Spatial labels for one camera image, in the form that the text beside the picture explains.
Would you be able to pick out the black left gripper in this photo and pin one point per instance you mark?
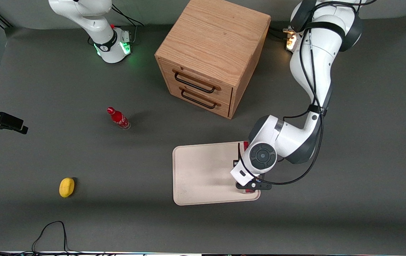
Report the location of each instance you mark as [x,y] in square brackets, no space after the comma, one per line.
[235,163]

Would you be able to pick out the red cookie box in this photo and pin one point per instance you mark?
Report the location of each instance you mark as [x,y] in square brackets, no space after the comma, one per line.
[246,144]

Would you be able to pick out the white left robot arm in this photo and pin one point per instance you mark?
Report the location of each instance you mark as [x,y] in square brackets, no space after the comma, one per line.
[316,71]

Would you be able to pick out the beige plastic tray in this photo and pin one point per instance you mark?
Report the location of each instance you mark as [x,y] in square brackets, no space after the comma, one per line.
[203,174]

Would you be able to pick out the yellow lemon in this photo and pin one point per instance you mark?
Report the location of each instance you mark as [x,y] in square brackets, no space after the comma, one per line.
[66,187]

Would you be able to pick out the wooden drawer front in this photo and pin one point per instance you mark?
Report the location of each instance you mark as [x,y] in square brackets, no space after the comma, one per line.
[220,111]
[224,93]

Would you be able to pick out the red soda bottle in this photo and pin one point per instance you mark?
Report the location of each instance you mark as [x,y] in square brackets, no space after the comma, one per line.
[119,119]

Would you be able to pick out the wooden drawer cabinet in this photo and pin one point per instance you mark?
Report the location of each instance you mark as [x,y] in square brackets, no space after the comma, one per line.
[213,39]

